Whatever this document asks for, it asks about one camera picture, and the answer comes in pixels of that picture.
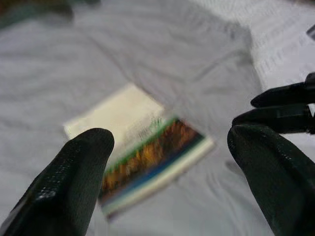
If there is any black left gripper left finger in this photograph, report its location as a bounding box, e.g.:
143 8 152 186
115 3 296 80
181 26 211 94
0 127 115 236

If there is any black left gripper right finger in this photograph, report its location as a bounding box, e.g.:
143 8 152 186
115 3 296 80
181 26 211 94
226 124 315 236

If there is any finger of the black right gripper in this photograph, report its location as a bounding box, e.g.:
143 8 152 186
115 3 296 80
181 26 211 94
250 82 308 109
232 104 311 135

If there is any white book with landscape cover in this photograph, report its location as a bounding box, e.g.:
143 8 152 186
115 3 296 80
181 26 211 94
63 83 217 220

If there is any white patterned mattress sheet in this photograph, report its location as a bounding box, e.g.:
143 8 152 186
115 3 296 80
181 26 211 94
189 0 315 138

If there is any grey wrinkled duvet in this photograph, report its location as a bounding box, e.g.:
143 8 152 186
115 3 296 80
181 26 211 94
0 0 274 236

